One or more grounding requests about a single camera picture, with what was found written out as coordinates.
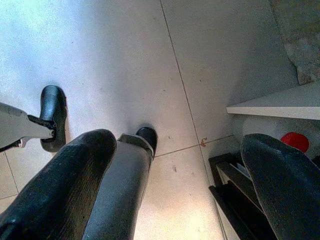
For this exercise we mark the robot left leg black foot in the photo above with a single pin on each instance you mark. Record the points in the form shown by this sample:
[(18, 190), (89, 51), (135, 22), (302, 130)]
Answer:
[(52, 107)]

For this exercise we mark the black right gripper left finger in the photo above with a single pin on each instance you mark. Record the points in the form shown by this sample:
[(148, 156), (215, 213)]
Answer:
[(55, 190)]

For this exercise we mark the black fridge white interior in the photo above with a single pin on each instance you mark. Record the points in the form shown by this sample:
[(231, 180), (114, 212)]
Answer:
[(235, 200)]

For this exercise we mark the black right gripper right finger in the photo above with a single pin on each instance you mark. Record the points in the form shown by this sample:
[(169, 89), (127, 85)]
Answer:
[(290, 190)]

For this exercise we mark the white bottle red cap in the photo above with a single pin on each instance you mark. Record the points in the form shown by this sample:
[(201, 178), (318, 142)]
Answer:
[(295, 141)]

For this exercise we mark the white board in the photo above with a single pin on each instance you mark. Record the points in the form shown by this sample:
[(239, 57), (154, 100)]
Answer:
[(275, 105)]

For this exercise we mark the robot right leg black foot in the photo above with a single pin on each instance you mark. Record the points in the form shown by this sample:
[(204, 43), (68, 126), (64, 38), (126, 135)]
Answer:
[(120, 187)]

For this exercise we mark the patterned floor mat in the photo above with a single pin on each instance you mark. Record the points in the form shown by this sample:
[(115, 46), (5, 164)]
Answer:
[(305, 37)]

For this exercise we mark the robot leg black foot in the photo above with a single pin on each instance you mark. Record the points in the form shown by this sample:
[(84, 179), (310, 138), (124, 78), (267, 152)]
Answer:
[(120, 187), (52, 107)]

